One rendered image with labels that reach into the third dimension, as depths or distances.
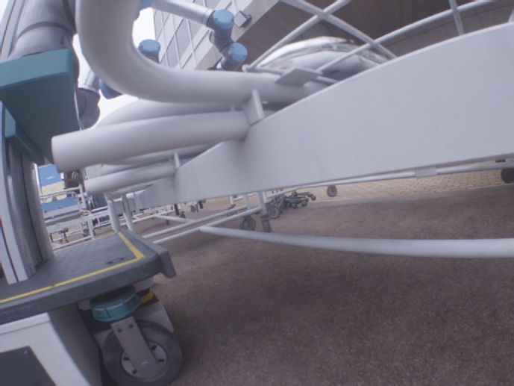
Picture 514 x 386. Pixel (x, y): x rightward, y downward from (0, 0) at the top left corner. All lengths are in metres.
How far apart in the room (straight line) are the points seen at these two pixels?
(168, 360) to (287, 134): 0.52
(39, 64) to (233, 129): 0.40
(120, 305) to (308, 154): 0.41
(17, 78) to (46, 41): 0.09
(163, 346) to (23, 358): 0.29
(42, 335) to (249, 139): 0.42
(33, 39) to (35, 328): 0.50
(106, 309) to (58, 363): 0.14
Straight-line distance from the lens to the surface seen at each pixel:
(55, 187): 10.59
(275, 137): 0.19
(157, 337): 0.54
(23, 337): 0.46
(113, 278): 0.39
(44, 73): 0.48
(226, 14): 1.09
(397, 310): 0.66
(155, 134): 0.18
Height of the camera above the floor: 0.41
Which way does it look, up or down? 4 degrees down
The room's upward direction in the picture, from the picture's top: 14 degrees counter-clockwise
